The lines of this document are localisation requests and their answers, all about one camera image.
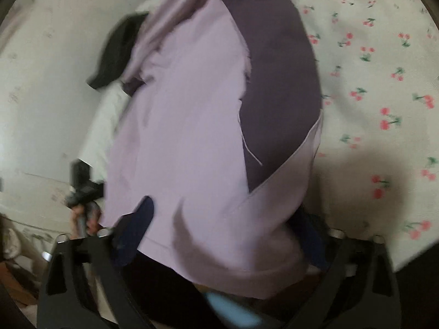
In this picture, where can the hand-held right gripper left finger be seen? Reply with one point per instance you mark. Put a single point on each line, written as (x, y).
(145, 212)

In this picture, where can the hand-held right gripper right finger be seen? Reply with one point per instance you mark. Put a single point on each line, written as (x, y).
(310, 240)

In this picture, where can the two-tone purple sweatshirt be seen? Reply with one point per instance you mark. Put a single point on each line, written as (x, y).
(192, 126)

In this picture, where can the person's left hand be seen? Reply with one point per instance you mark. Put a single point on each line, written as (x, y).
(90, 222)

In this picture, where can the white cloth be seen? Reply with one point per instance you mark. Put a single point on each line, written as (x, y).
(103, 133)

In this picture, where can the light blue object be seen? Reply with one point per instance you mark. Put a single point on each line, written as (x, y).
(229, 310)

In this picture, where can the black cloth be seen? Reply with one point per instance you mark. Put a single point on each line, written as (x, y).
(115, 54)

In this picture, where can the cherry print bed sheet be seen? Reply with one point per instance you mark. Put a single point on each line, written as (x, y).
(377, 92)

